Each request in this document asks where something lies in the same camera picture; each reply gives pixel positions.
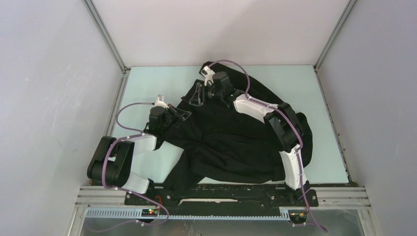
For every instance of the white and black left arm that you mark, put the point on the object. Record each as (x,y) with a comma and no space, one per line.
(112,159)

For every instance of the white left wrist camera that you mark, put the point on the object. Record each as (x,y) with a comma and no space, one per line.
(159,102)

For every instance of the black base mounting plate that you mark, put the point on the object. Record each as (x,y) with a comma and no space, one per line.
(232,200)

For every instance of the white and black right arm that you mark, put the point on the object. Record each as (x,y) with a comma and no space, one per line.
(282,124)

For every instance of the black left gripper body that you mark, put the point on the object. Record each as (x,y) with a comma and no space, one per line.
(168,120)

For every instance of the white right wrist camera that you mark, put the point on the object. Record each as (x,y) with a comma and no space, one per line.
(208,75)

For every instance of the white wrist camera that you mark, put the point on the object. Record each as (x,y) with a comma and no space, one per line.
(208,75)
(159,102)

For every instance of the black jacket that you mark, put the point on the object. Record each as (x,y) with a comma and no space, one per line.
(224,145)

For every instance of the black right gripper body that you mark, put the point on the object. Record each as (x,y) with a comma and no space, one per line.
(214,94)

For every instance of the aluminium frame rail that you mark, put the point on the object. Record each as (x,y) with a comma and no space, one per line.
(342,210)

